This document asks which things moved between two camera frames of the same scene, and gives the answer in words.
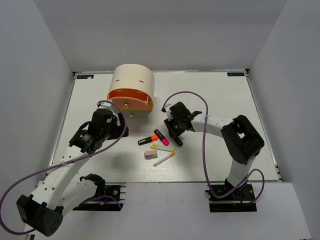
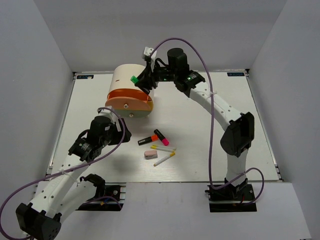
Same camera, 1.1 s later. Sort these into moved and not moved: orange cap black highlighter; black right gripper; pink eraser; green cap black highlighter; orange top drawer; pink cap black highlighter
Moved: black right gripper; green cap black highlighter
Not moved: pink eraser; pink cap black highlighter; orange cap black highlighter; orange top drawer
